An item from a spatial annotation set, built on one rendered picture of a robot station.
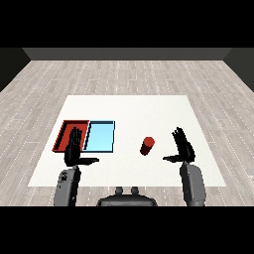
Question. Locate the red shallow open box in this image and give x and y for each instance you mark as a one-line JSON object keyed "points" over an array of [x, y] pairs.
{"points": [[67, 135]]}

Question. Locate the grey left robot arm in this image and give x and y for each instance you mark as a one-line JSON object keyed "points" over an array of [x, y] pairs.
{"points": [[67, 187]]}

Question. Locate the light blue shallow open box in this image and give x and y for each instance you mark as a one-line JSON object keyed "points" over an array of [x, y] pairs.
{"points": [[100, 136]]}

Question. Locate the dark grey robot body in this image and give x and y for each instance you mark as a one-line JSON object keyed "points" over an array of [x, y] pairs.
{"points": [[127, 198]]}

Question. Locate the red can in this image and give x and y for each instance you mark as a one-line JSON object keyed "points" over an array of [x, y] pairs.
{"points": [[147, 146]]}

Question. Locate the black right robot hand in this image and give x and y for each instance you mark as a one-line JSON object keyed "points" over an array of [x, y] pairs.
{"points": [[185, 150]]}

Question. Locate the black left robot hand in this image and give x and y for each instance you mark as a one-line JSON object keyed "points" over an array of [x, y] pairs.
{"points": [[73, 152]]}

